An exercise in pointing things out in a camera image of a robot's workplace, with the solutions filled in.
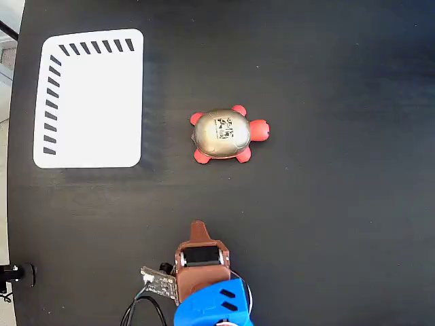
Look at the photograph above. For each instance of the brown gripper with servo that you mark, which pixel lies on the brown gripper with servo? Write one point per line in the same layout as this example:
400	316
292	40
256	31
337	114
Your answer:
202	272

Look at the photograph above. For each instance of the black metal bar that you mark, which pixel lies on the black metal bar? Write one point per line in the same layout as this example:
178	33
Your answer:
8	30

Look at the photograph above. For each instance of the white slotted tray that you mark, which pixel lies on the white slotted tray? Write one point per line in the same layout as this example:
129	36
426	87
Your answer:
102	102

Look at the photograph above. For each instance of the red turtle toy gold shell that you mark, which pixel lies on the red turtle toy gold shell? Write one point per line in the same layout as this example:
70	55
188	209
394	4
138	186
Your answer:
210	136

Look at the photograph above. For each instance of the black table clamp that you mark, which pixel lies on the black table clamp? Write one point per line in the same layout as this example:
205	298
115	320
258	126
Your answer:
20	273

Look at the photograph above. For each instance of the green camera circuit board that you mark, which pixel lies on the green camera circuit board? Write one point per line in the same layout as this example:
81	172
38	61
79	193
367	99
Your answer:
159	282

